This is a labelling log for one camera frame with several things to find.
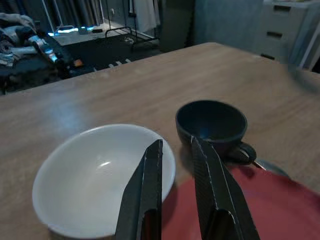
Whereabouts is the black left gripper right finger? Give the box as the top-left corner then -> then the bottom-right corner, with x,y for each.
191,136 -> 261,240

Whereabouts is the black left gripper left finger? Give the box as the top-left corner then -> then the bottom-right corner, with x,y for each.
115,139 -> 164,240

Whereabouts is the white ceramic bowl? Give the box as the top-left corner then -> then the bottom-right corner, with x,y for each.
31,123 -> 176,239

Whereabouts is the silver metal spoon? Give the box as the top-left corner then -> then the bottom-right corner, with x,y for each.
251,158 -> 291,179

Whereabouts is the red round plate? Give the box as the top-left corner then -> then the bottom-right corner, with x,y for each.
161,166 -> 320,240

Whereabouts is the black metal rack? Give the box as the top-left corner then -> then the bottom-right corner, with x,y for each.
104,26 -> 161,52

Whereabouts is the white drawer cabinet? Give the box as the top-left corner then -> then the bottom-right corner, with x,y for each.
254,0 -> 320,68

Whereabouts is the hanging white garment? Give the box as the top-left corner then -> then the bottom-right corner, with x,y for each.
132,0 -> 161,33

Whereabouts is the pile of clothes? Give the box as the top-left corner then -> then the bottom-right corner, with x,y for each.
0,12 -> 46,68

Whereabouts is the black cup with handle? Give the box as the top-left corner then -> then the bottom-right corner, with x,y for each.
175,99 -> 257,166

